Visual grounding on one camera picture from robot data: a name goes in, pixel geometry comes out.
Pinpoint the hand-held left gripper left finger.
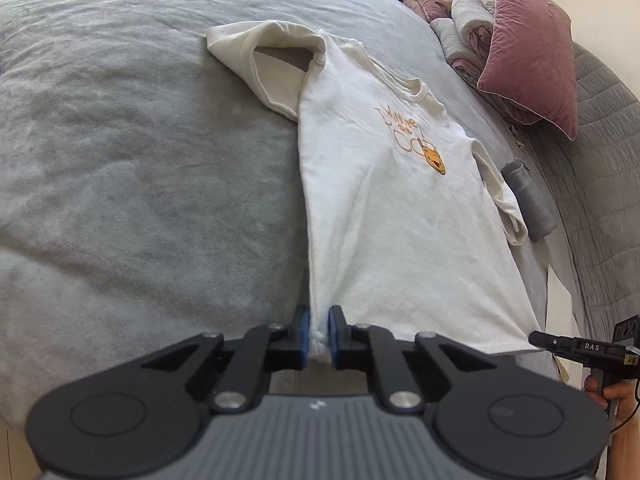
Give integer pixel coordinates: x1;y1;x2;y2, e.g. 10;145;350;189
132;305;312;415

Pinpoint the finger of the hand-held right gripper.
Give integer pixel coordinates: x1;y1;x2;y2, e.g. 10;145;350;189
528;330;585;361

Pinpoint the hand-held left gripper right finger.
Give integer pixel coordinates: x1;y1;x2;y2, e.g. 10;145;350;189
327;305;503;415

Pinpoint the white printed t-shirt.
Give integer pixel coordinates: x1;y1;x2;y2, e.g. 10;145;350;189
205;20;556;367

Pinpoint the person's right hand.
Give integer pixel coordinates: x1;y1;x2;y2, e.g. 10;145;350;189
583;375;637;412

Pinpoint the folded grey garment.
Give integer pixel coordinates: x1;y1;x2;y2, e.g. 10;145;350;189
501;157;560;243

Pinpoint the grey quilted headboard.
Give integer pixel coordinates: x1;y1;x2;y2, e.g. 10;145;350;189
547;40;640;343

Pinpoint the grey bed sheet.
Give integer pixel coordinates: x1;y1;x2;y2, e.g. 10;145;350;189
0;0;563;426

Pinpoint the pink velvet pillow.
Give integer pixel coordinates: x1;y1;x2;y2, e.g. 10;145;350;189
476;0;579;142

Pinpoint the folded grey quilt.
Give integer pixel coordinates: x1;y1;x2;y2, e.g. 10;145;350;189
429;0;543;126

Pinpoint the small pink cushion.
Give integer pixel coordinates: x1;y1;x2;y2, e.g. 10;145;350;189
401;0;441;23

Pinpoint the black cable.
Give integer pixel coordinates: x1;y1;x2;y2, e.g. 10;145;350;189
609;380;640;433

